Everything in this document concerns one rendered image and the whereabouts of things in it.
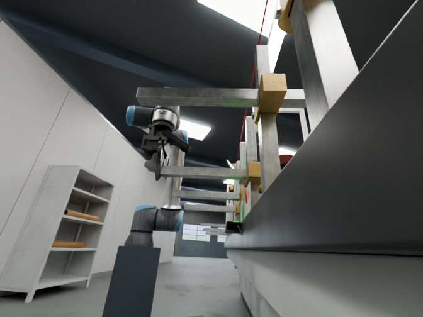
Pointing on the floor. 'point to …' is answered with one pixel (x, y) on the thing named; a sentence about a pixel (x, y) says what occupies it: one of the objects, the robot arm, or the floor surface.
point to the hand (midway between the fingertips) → (159, 176)
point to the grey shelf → (59, 232)
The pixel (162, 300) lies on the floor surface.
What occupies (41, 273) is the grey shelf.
